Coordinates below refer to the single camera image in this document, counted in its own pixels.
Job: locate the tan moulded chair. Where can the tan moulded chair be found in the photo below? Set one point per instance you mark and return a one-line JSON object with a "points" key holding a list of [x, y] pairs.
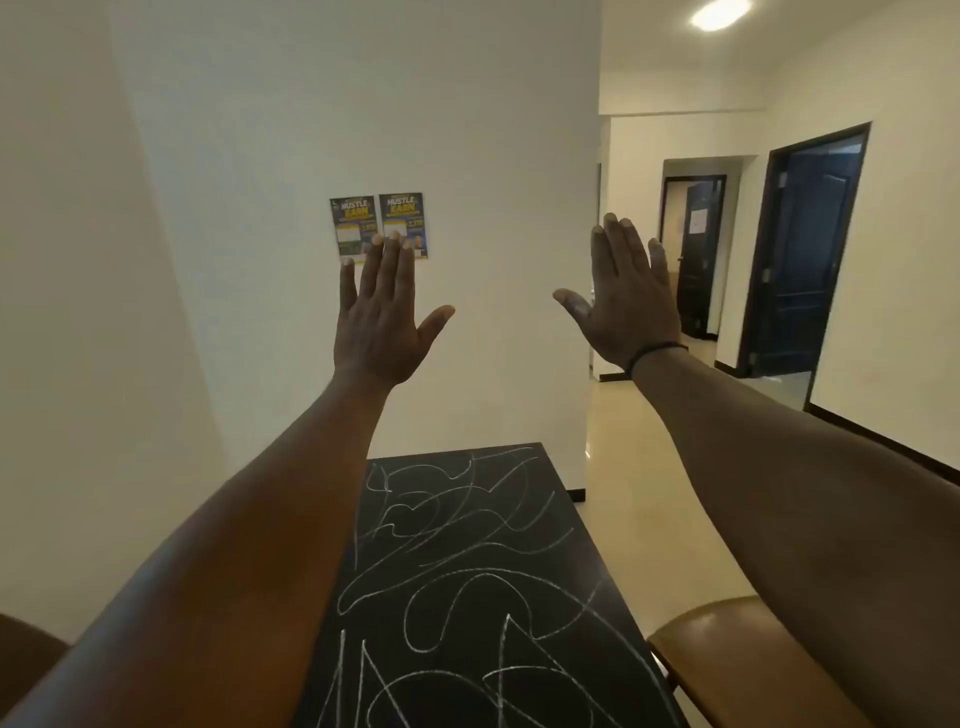
{"points": [[712, 660], [26, 660]]}

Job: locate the small dark panelled door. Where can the small dark panelled door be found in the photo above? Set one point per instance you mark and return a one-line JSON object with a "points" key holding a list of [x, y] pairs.
{"points": [[701, 277]]}

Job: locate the black wristband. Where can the black wristband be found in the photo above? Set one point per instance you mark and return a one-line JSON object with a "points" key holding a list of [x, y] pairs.
{"points": [[656, 349]]}

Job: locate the person's left forearm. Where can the person's left forearm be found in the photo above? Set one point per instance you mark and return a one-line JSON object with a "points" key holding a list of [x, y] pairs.
{"points": [[262, 562]]}

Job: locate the person's right hand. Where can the person's right hand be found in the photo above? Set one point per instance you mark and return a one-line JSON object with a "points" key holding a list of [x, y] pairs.
{"points": [[630, 307]]}

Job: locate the ceiling light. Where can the ceiling light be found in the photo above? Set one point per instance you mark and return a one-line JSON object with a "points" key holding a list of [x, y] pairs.
{"points": [[720, 15]]}

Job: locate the large dark panelled door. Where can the large dark panelled door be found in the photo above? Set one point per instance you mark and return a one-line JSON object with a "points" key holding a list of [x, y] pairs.
{"points": [[806, 262]]}

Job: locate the white paper notice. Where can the white paper notice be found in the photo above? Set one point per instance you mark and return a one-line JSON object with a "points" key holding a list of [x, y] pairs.
{"points": [[698, 220]]}

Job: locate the dark blue wall poster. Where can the dark blue wall poster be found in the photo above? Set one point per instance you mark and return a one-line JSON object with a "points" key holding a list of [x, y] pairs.
{"points": [[352, 221], [405, 214]]}

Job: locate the person's right forearm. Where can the person's right forearm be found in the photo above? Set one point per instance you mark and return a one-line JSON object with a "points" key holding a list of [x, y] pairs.
{"points": [[787, 510]]}

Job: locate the person's left hand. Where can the person's left hand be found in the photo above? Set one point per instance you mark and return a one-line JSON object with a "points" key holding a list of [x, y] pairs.
{"points": [[379, 330]]}

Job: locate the black chalk-marked table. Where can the black chalk-marked table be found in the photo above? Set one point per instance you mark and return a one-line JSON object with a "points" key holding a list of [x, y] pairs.
{"points": [[525, 540]]}

